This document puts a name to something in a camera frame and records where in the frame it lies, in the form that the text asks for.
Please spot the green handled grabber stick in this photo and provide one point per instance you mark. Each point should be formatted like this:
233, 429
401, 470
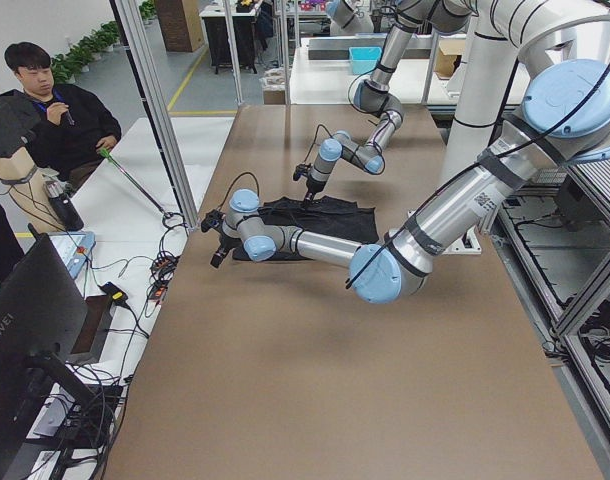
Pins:
166, 215

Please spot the black power adapter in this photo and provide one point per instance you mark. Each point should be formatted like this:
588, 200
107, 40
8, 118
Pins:
117, 294

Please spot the blue plastic bin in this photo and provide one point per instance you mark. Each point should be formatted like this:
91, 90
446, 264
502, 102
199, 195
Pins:
364, 59

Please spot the aluminium frame post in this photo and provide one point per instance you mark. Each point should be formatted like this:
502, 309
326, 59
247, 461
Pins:
133, 37

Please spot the cardboard box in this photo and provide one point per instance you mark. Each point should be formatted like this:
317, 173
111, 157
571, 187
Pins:
448, 57

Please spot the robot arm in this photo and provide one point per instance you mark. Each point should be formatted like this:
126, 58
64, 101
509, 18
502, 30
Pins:
372, 95
563, 120

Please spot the black water bottle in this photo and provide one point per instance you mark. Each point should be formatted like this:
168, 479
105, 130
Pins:
62, 205

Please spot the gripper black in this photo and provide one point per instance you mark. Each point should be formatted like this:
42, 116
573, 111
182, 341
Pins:
224, 245
312, 188

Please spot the black Huawei monitor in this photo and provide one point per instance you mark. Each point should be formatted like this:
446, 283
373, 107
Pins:
41, 316

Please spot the seated man in black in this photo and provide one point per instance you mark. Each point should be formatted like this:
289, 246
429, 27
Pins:
74, 124

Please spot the black t-shirt with logo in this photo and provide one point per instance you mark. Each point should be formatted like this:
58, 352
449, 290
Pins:
327, 215

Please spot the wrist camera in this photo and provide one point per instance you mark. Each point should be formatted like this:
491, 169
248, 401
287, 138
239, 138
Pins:
301, 171
213, 220

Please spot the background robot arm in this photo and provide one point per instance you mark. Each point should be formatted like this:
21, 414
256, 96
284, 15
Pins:
346, 19

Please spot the teach pendant blue grey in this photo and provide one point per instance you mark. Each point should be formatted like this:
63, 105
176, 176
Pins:
74, 248

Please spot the grey orange usb hub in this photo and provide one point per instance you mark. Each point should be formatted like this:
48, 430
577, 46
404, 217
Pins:
164, 264
157, 292

